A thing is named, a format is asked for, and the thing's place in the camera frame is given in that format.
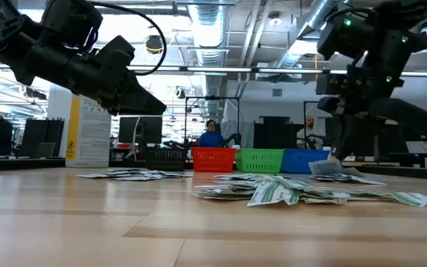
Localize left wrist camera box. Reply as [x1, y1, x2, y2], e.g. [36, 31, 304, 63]
[93, 35, 137, 75]

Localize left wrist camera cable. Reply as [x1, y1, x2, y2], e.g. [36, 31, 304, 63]
[87, 0, 168, 77]

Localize black plastic basket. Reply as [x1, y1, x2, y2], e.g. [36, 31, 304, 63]
[145, 147, 188, 172]

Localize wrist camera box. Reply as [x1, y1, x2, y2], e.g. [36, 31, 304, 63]
[93, 35, 137, 75]
[315, 72, 361, 96]

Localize black monitor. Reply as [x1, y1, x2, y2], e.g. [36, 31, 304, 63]
[119, 116, 163, 146]

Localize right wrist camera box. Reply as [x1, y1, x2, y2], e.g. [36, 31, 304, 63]
[315, 72, 361, 96]

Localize red plastic basket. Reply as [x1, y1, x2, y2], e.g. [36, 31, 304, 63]
[190, 147, 236, 174]

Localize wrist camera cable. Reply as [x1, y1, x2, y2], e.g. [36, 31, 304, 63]
[324, 6, 381, 27]
[87, 0, 168, 77]

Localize white wipes canister yellow stripe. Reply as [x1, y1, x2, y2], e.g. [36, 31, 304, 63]
[64, 94, 113, 168]

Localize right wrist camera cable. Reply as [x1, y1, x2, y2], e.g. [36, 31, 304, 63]
[324, 6, 381, 27]

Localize black metal frame rig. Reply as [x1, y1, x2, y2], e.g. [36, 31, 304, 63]
[184, 95, 241, 146]

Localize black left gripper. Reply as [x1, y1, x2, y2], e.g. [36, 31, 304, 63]
[67, 51, 168, 116]

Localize black partition panels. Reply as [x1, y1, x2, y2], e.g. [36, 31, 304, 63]
[19, 117, 65, 159]

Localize black ceiling spotlight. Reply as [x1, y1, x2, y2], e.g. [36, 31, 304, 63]
[145, 35, 165, 56]

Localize blue plastic basket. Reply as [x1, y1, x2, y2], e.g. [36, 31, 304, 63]
[279, 148, 331, 174]

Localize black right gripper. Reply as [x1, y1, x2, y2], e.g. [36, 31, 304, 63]
[317, 95, 427, 161]

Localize green plastic basket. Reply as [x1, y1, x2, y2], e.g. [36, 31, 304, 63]
[234, 148, 285, 174]

